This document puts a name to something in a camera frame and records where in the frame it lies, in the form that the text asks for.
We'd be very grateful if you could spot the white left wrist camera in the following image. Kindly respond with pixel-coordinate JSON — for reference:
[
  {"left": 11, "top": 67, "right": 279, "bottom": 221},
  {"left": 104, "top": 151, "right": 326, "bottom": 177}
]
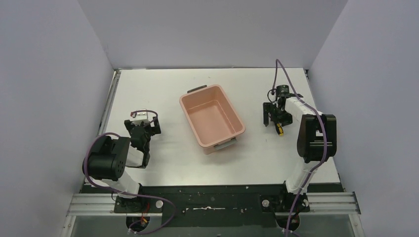
[{"left": 130, "top": 110, "right": 149, "bottom": 125}]

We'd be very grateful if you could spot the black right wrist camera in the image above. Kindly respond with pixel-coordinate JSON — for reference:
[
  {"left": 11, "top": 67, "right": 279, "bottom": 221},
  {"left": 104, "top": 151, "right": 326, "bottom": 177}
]
[{"left": 275, "top": 85, "right": 290, "bottom": 98}]

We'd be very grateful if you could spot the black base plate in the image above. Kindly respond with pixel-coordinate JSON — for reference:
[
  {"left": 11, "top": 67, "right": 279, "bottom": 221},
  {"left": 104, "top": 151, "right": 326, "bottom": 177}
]
[{"left": 81, "top": 184, "right": 344, "bottom": 233}]

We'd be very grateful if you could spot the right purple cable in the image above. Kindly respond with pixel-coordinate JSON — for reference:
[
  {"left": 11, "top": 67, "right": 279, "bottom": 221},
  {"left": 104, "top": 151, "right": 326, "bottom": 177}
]
[{"left": 275, "top": 59, "right": 329, "bottom": 237}]

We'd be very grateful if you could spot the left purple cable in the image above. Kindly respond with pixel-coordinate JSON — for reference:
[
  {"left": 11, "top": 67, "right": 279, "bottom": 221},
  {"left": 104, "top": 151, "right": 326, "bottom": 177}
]
[{"left": 84, "top": 109, "right": 177, "bottom": 236}]

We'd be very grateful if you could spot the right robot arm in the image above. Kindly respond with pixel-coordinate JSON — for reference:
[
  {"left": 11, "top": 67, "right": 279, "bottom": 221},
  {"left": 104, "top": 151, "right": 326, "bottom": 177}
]
[{"left": 262, "top": 96, "right": 337, "bottom": 195}]

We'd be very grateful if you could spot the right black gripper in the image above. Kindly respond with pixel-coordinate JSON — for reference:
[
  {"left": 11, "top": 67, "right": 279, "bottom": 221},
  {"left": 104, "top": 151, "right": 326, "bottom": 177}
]
[{"left": 263, "top": 101, "right": 292, "bottom": 126}]

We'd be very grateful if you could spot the yellow black screwdriver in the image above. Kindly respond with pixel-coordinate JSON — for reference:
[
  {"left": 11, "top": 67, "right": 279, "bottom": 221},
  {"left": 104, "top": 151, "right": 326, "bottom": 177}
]
[{"left": 276, "top": 123, "right": 284, "bottom": 136}]

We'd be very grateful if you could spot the purple cable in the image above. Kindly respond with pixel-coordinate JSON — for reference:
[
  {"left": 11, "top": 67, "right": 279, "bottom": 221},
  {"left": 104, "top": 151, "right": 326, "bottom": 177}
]
[
  {"left": 275, "top": 59, "right": 329, "bottom": 237},
  {"left": 84, "top": 109, "right": 177, "bottom": 236}
]

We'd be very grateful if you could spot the aluminium frame rail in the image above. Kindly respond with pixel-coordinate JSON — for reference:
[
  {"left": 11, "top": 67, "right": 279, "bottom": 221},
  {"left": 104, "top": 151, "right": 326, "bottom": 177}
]
[{"left": 66, "top": 193, "right": 361, "bottom": 217}]

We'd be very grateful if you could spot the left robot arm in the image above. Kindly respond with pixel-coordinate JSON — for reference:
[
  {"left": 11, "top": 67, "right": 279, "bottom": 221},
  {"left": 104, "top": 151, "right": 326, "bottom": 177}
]
[{"left": 82, "top": 116, "right": 161, "bottom": 212}]

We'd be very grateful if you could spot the pink plastic bin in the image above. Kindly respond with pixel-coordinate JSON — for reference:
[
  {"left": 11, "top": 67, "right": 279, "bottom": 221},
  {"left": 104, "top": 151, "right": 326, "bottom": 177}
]
[{"left": 179, "top": 84, "right": 246, "bottom": 155}]

